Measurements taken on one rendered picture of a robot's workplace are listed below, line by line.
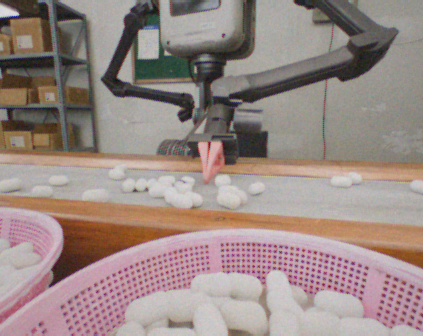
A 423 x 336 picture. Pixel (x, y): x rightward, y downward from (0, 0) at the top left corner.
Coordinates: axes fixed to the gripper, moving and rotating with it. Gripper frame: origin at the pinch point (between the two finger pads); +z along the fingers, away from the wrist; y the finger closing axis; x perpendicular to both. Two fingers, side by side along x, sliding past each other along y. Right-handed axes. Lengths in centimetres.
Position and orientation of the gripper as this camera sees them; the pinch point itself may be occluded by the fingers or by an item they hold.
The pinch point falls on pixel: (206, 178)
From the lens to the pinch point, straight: 49.9
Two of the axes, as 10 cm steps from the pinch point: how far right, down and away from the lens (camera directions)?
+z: -1.6, 7.6, -6.3
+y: 9.8, 0.3, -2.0
